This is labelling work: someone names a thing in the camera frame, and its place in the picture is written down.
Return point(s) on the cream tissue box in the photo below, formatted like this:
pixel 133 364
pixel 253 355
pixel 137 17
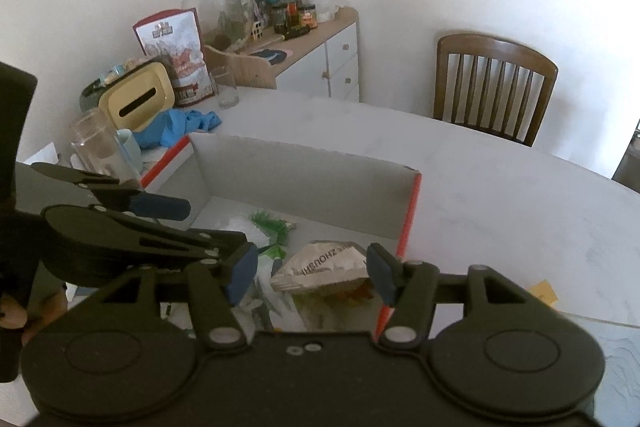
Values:
pixel 135 99

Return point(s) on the wooden dining chair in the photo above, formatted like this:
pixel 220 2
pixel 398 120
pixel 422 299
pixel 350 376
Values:
pixel 495 87

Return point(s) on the light blue cup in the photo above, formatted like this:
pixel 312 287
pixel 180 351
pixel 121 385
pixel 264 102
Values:
pixel 131 147

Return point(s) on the tall clear glass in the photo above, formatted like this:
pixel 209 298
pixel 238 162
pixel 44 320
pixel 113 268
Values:
pixel 100 147

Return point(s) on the person's left hand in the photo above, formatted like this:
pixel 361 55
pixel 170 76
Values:
pixel 47 314

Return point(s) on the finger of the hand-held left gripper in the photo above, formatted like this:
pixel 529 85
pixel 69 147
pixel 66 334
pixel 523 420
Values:
pixel 160 207
pixel 190 242

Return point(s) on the short clear glass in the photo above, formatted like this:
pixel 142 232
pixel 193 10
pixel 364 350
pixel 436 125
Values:
pixel 224 89

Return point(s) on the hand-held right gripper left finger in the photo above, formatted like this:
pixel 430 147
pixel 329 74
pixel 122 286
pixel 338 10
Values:
pixel 242 274

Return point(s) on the silver foil snack bag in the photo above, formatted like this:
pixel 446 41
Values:
pixel 320 264

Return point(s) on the white wooden sideboard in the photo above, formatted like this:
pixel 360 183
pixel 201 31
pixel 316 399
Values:
pixel 345 57

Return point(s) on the glass vase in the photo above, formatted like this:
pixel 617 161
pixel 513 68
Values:
pixel 225 12

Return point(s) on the blue cloth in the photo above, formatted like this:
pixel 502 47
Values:
pixel 175 127

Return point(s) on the dark jar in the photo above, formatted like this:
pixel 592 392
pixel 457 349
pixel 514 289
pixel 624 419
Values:
pixel 279 19

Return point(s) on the yellow paper note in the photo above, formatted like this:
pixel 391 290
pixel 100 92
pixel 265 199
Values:
pixel 544 293

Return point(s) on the orange filled jar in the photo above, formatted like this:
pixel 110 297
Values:
pixel 308 17

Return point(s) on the red white printed bag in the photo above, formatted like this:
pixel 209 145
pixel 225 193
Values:
pixel 175 52

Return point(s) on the green artificial plant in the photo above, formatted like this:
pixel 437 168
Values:
pixel 272 227

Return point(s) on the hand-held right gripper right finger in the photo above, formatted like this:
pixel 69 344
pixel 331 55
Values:
pixel 382 274

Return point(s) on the red cardboard box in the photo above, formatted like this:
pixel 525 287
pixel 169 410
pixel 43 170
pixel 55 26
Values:
pixel 300 177

